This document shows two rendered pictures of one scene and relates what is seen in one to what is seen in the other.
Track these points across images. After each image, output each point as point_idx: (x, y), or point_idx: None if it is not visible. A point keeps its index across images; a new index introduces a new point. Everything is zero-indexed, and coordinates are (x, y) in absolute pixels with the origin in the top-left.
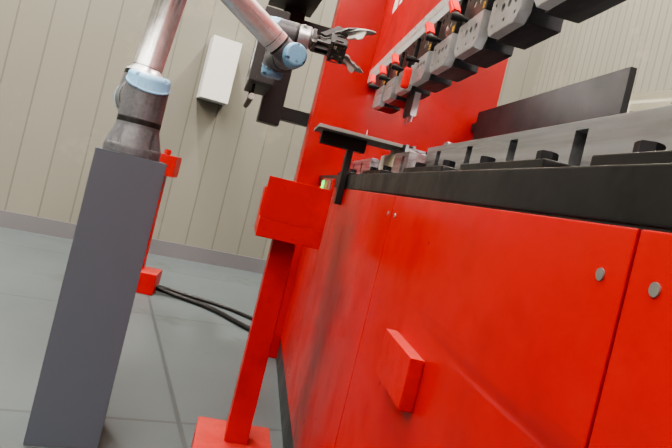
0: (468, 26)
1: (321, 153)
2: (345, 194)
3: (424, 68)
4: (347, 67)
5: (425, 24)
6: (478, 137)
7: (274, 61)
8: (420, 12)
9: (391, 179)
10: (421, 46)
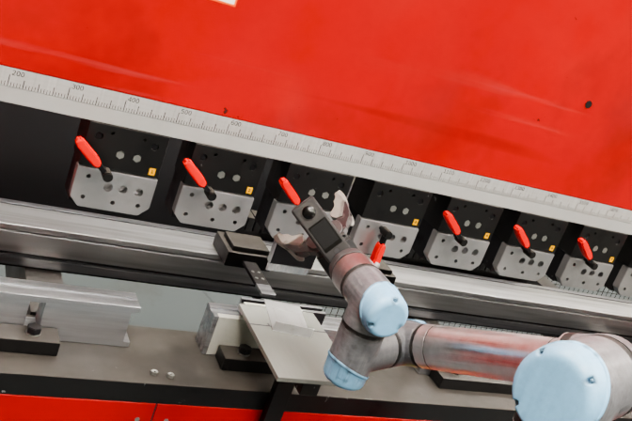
0: (526, 256)
1: None
2: (296, 419)
3: (409, 249)
4: (304, 257)
5: (450, 218)
6: None
7: (394, 366)
8: (341, 124)
9: (513, 414)
10: (378, 203)
